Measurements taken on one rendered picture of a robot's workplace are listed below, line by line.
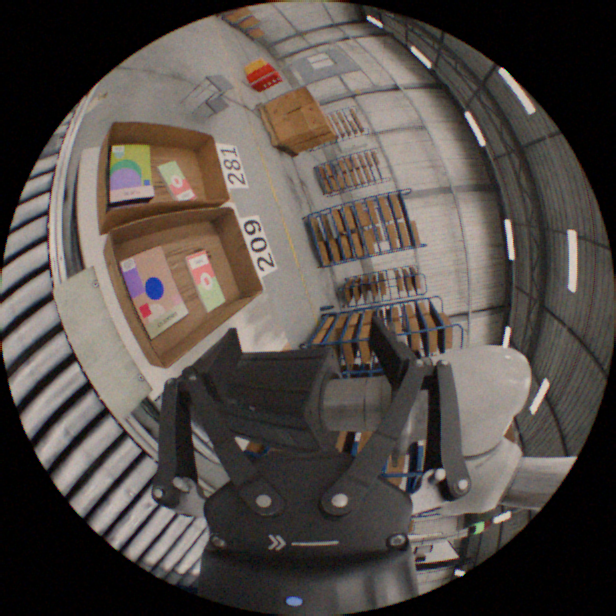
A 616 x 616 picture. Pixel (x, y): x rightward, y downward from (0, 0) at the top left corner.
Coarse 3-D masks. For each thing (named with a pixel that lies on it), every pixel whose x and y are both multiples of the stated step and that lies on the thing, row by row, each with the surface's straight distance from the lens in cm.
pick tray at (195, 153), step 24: (120, 144) 68; (144, 144) 71; (168, 144) 74; (192, 144) 78; (192, 168) 74; (216, 168) 70; (96, 192) 57; (168, 192) 63; (216, 192) 68; (120, 216) 47; (144, 216) 51
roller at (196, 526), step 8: (192, 520) 74; (200, 520) 72; (192, 528) 74; (200, 528) 74; (184, 536) 75; (192, 536) 75; (176, 544) 77; (184, 544) 76; (168, 552) 80; (176, 552) 78; (184, 552) 79; (160, 560) 83; (168, 560) 81; (176, 560) 81; (152, 568) 87; (160, 568) 84; (168, 568) 84; (160, 576) 87
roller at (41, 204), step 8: (48, 192) 61; (32, 200) 61; (40, 200) 59; (48, 200) 59; (16, 208) 62; (24, 208) 60; (32, 208) 59; (40, 208) 59; (48, 208) 60; (16, 216) 61; (24, 216) 60; (32, 216) 60; (40, 216) 61; (16, 224) 61; (24, 224) 62
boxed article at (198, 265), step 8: (192, 256) 56; (200, 256) 58; (192, 264) 55; (200, 264) 57; (208, 264) 59; (192, 272) 55; (200, 272) 56; (208, 272) 58; (192, 280) 55; (200, 280) 56; (208, 280) 57; (216, 280) 59; (200, 288) 55; (208, 288) 57; (216, 288) 58; (200, 296) 55; (208, 296) 56; (216, 296) 58; (208, 304) 56; (216, 304) 57
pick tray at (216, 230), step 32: (128, 224) 43; (160, 224) 51; (192, 224) 62; (224, 224) 65; (128, 256) 50; (224, 256) 66; (192, 288) 55; (224, 288) 62; (256, 288) 62; (128, 320) 45; (192, 320) 54; (224, 320) 48; (160, 352) 49
